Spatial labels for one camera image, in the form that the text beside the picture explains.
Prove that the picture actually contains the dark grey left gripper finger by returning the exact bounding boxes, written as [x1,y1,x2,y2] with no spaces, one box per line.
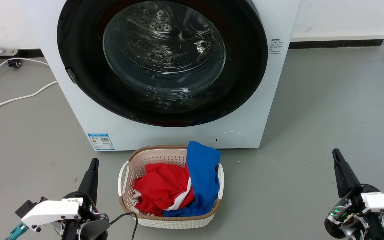
[88,158,99,204]
[78,158,95,197]

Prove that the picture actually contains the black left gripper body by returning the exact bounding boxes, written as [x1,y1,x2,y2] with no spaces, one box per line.
[61,192,111,240]

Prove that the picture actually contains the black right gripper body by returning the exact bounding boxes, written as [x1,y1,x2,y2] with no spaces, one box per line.
[324,183,384,240]

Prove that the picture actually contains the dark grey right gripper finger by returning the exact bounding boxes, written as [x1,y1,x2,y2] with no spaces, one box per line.
[336,149,361,194]
[333,149,347,198]

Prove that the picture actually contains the round black glass washer door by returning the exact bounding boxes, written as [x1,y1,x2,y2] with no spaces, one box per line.
[57,0,268,127]

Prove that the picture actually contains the white front-load washing machine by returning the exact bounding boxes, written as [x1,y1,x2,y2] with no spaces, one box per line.
[21,0,302,151]

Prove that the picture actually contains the blue energy label sticker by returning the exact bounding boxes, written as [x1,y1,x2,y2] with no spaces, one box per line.
[87,133,115,151]

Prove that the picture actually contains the red garment with white stripe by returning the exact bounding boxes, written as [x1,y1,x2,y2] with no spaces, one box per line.
[133,163,196,216]

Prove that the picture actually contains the beige woven-look laundry basket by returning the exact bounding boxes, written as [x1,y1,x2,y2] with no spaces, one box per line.
[118,145,225,229]

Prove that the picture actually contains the blue garment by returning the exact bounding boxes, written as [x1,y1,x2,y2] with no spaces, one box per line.
[163,141,221,217]

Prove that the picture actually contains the round white filter cover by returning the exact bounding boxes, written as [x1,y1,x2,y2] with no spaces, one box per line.
[214,131,247,149]

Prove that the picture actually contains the teal cable connector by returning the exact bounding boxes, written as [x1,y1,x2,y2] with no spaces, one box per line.
[5,222,29,240]

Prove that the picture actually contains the thick white floor cable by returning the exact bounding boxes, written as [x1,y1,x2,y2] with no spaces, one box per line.
[0,81,58,115]

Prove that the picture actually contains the black wall baseboard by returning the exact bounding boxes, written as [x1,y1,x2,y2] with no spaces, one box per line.
[288,39,384,50]

